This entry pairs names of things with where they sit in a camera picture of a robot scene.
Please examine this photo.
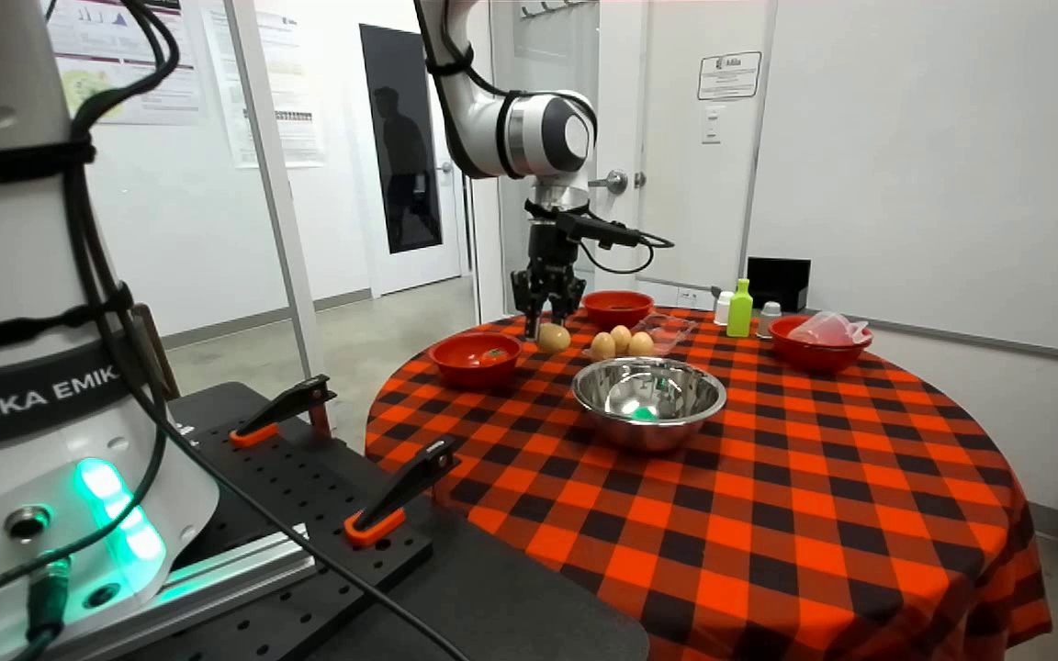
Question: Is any red black checkered tablecloth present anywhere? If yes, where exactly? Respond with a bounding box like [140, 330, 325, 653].
[361, 305, 1058, 661]

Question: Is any white wall paper sheet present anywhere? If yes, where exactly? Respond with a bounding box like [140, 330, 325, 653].
[248, 0, 329, 171]

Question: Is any wall poster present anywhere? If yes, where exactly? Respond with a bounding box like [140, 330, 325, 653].
[42, 0, 208, 129]

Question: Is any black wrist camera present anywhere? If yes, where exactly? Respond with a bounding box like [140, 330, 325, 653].
[556, 206, 679, 257]

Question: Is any clear plastic bag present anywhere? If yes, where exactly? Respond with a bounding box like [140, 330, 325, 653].
[785, 307, 874, 348]

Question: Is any black wall tray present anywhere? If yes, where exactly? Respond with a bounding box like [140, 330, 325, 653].
[745, 253, 815, 315]

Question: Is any red bowl holding plastic bag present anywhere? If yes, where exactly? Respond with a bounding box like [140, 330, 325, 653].
[766, 313, 876, 376]

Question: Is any silver aluminium rail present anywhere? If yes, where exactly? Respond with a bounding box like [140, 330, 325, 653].
[145, 526, 322, 619]

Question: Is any green plastic bottle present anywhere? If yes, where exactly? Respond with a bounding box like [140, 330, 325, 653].
[722, 274, 756, 340]

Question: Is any dark glass door panel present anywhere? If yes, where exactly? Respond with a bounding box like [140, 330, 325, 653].
[356, 21, 449, 257]

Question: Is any black orange clamp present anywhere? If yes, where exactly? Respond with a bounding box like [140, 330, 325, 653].
[227, 369, 341, 455]
[341, 433, 467, 552]

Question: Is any white door sign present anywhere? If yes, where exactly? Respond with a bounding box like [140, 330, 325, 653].
[695, 48, 766, 105]

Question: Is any green tipped cable plug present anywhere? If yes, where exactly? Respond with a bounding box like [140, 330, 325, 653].
[20, 555, 78, 661]

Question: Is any large wall whiteboard panel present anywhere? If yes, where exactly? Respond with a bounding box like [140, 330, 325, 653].
[743, 0, 1058, 367]

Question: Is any silver door handle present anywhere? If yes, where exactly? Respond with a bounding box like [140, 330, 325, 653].
[589, 168, 636, 198]

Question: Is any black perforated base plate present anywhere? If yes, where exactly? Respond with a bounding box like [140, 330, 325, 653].
[121, 376, 658, 661]

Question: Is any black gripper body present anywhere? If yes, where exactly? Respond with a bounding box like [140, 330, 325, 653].
[507, 232, 591, 307]

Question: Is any white door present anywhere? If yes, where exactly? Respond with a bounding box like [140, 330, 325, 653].
[593, 0, 781, 305]

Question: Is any silver metal bowl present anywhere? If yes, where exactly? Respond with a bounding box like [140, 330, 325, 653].
[570, 353, 731, 460]

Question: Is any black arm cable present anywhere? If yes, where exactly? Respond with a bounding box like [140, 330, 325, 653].
[411, 0, 485, 122]

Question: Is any red bowl holding toy tomato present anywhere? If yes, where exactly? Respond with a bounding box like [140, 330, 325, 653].
[427, 330, 529, 396]

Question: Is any white metal post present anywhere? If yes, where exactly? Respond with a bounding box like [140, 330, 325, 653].
[219, 0, 322, 384]

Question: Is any clear plastic egg carton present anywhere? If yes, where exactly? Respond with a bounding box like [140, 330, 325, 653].
[589, 307, 705, 367]

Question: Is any black base cable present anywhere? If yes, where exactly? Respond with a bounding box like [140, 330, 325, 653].
[53, 0, 475, 661]

